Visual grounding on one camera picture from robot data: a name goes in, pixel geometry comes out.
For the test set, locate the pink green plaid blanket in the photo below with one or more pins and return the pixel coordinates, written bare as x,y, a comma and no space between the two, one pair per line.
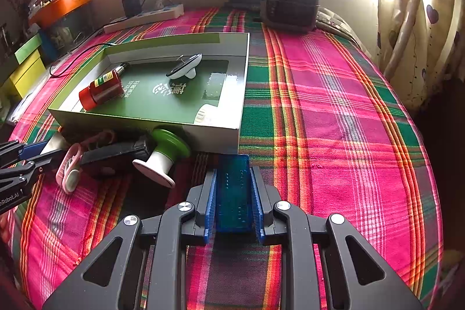
327,135

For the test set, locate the blue transparent plastic box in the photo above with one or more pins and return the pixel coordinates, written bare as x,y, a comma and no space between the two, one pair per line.
234,193

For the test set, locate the clear glass tank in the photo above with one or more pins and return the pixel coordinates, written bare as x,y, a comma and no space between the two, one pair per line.
67,32

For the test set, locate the green white roller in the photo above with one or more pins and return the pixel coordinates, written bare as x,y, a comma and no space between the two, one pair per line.
170,146

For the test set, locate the orange plastic bin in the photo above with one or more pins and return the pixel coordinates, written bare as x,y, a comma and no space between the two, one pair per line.
61,6

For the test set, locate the cream heart print curtain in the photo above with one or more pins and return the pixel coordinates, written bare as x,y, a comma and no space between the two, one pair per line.
421,23

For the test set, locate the printed pillow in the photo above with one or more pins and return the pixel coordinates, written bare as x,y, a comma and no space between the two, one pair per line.
336,25

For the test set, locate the pink plastic clip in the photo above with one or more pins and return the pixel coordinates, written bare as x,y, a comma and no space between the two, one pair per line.
71,168

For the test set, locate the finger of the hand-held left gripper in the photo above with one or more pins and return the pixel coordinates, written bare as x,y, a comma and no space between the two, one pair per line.
32,150
47,159

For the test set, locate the white flat package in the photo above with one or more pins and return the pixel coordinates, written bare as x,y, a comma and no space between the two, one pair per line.
31,99

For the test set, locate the white power strip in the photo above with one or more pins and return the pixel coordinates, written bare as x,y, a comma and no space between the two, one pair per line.
145,18

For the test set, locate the yellow box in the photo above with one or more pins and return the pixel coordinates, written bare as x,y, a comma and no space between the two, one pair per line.
27,75

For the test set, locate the green white cardboard box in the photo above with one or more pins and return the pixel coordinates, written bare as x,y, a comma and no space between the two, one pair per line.
163,103

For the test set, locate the red capped bottle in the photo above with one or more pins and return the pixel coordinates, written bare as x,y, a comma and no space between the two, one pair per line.
101,90

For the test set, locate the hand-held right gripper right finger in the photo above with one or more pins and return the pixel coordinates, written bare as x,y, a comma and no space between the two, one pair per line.
257,208

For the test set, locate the black charger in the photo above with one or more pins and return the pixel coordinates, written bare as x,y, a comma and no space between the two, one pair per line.
131,6

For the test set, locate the black rectangular device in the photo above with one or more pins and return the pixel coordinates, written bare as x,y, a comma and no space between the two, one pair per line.
112,157

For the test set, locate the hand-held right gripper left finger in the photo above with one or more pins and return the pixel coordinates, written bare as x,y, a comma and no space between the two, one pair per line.
210,208

